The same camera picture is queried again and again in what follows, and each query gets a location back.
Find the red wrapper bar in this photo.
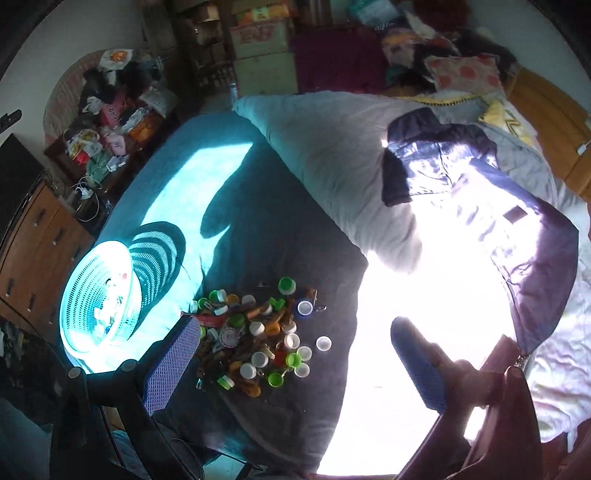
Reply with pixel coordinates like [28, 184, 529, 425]
[195, 314, 228, 328]

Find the cyan perforated plastic basket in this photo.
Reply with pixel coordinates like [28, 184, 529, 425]
[58, 221, 188, 374]

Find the lone white cap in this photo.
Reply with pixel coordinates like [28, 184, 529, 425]
[315, 336, 332, 352]

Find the dark navy puffer jacket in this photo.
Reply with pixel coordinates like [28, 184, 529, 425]
[382, 107, 579, 354]

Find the large green cap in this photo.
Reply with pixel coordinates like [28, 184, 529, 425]
[277, 277, 297, 296]

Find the white cap blue rim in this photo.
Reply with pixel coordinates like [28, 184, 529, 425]
[295, 299, 315, 318]

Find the blue bed blanket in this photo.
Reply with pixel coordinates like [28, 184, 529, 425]
[100, 112, 368, 473]

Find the wooden drawer cabinet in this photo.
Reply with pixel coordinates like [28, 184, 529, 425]
[1, 183, 94, 344]

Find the white power strip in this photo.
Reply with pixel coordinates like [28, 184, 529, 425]
[77, 186, 93, 200]

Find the red white plastic bag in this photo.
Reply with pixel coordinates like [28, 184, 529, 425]
[66, 129, 103, 166]

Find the grey duvet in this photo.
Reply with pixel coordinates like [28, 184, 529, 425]
[235, 92, 558, 276]

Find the cluttered side table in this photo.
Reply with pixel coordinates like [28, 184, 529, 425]
[42, 48, 178, 188]

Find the pink dotted pillow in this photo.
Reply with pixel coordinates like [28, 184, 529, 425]
[424, 54, 504, 95]

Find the cardboard box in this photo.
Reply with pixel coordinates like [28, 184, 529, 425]
[230, 19, 298, 97]

